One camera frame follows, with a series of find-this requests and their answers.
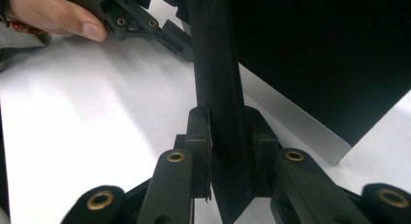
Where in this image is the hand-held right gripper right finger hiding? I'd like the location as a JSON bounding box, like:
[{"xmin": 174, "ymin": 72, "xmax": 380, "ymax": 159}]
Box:
[{"xmin": 243, "ymin": 106, "xmax": 281, "ymax": 198}]

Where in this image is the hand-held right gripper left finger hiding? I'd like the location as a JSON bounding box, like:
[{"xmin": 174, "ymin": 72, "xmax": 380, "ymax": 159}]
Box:
[{"xmin": 175, "ymin": 106, "xmax": 213, "ymax": 199}]

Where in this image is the silver photo frame black back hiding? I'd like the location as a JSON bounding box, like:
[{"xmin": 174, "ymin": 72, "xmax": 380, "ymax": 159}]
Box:
[{"xmin": 185, "ymin": 0, "xmax": 411, "ymax": 224}]

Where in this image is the orange bead bracelet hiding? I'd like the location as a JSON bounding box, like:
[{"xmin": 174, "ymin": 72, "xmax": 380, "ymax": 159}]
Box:
[{"xmin": 0, "ymin": 15, "xmax": 47, "ymax": 36}]

